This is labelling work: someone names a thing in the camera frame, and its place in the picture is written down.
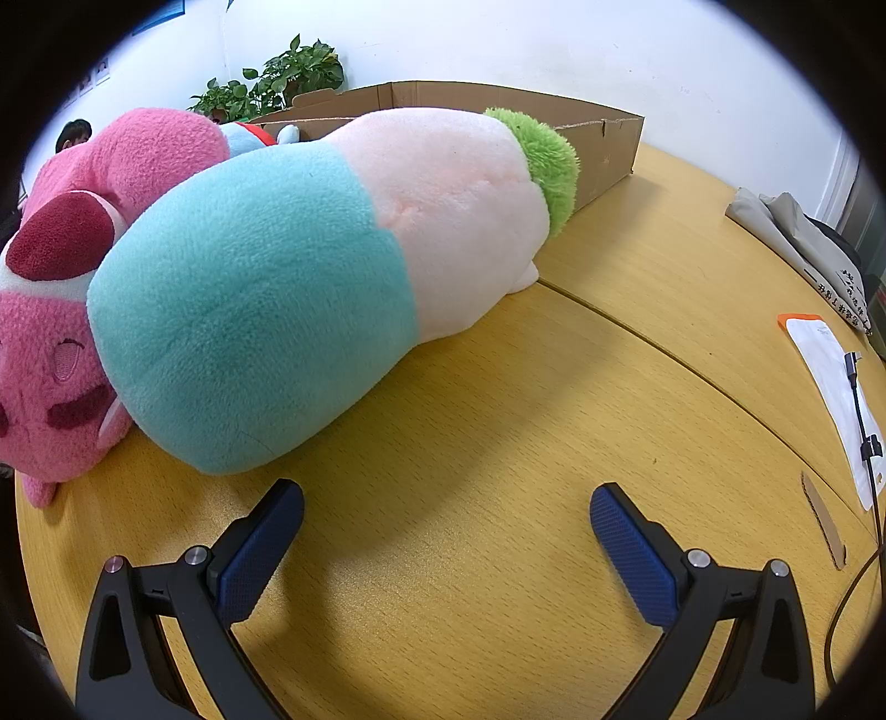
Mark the teal pink green plush toy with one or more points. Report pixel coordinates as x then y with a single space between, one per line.
277 277

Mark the beige folded cloth bag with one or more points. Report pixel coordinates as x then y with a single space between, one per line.
782 228

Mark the blue wall poster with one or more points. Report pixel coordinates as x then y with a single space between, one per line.
159 15

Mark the green potted plant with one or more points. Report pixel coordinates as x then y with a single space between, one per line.
304 69

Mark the blue and white plush toy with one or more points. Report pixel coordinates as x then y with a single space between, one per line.
242 142

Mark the pink bear plush toy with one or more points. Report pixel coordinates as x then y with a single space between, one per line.
62 415

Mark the brown cardboard box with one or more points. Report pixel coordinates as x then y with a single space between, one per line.
602 159

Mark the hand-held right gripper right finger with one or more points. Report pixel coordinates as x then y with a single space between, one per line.
633 554

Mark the cardboard strip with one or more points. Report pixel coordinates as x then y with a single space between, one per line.
824 519

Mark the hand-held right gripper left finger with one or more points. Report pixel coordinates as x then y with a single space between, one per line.
253 568

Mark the person's head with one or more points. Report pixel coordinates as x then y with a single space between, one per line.
73 135

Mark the white pouch with orange edge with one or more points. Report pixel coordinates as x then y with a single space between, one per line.
824 374

